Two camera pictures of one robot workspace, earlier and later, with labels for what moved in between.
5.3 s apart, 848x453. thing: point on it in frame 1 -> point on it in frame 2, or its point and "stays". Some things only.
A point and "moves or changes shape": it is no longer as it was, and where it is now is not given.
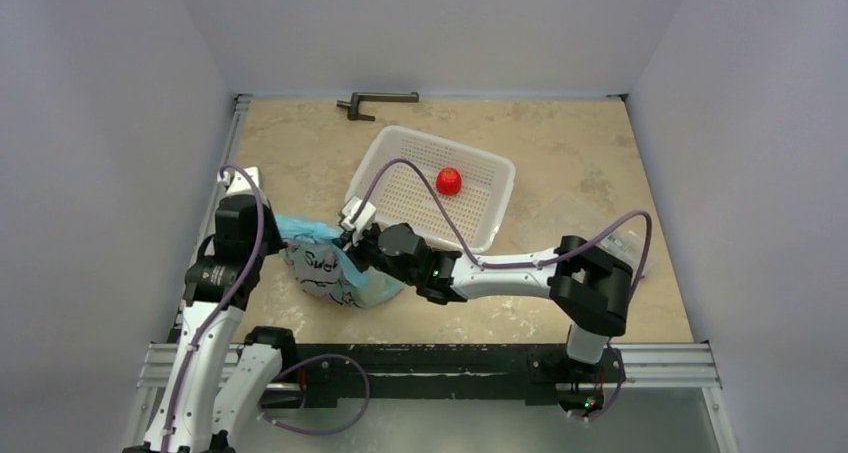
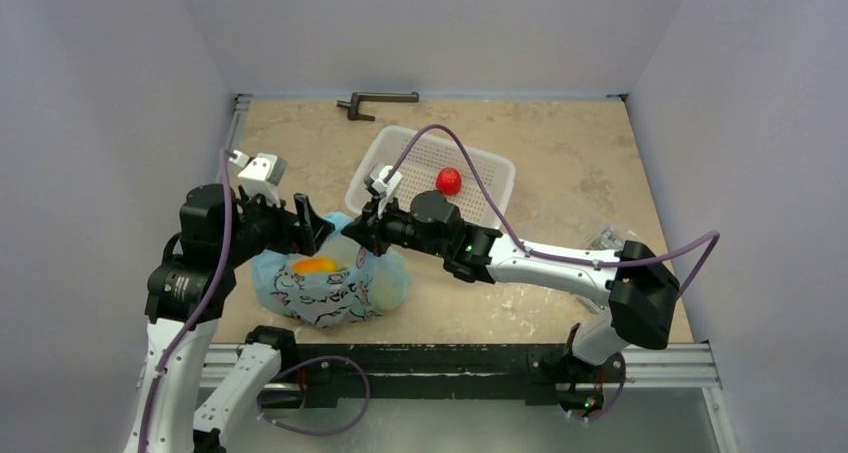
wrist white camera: [365, 218] -> [378, 176]
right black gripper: [361, 241] -> [378, 225]
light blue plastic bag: [322, 266] moves or changes shape
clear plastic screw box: [549, 221] stays
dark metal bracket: [357, 97] stays
